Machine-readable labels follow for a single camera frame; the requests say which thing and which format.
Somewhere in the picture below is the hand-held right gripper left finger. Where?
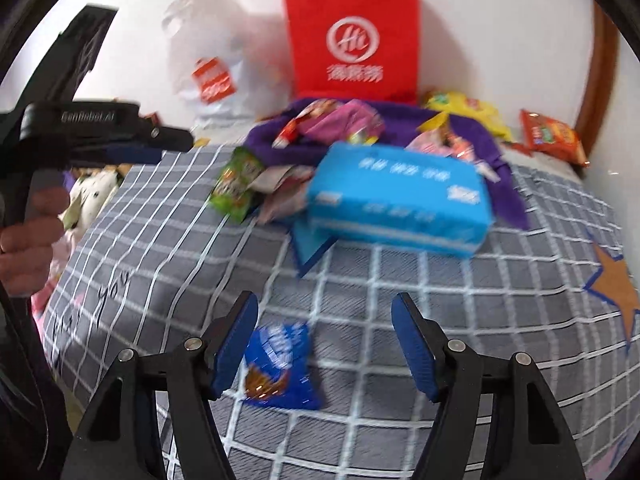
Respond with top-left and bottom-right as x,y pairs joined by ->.
60,290 -> 260,480

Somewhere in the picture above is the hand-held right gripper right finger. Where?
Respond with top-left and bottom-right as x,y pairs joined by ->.
391,291 -> 588,480

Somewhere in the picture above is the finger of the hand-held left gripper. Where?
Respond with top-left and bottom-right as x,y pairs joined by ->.
67,146 -> 163,167
140,125 -> 195,154

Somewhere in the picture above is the blue snack packet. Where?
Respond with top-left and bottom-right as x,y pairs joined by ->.
241,321 -> 322,411

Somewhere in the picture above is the pink mushroom print snack packet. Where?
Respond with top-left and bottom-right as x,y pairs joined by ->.
406,127 -> 485,172

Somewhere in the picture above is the yellow triangular snack packet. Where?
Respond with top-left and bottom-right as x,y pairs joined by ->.
417,111 -> 451,134

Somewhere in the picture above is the person's left forearm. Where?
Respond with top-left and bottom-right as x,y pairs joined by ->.
0,280 -> 76,480

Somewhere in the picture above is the person's left hand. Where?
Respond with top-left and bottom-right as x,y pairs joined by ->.
0,187 -> 71,297

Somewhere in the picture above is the white plush toy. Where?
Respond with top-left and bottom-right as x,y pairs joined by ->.
59,167 -> 126,241

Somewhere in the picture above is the grey grid blanket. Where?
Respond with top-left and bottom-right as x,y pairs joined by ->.
40,140 -> 640,480

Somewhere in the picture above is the green snack packet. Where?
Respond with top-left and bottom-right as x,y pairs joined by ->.
209,147 -> 266,223

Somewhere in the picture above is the purple towel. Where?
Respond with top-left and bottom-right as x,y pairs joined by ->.
242,97 -> 531,231

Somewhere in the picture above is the white plastic bag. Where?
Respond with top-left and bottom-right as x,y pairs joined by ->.
161,0 -> 296,121

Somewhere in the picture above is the blue flat box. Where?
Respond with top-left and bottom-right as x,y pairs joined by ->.
291,217 -> 338,278

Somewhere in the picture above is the white pink snack packet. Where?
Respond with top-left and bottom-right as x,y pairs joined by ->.
256,165 -> 317,224

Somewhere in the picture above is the red white snack packet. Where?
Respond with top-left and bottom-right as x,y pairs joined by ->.
272,100 -> 351,149

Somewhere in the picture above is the blue tissue pack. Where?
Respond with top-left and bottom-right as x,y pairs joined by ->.
305,141 -> 493,258

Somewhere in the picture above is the red paper bag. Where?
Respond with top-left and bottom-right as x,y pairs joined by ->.
281,0 -> 420,106

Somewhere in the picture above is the magenta snack packet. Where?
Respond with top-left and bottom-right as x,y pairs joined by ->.
302,100 -> 386,147

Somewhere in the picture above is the orange red snack packet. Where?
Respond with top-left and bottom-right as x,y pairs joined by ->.
520,109 -> 588,167

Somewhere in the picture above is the brown wooden headboard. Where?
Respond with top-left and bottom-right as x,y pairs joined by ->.
572,2 -> 621,178

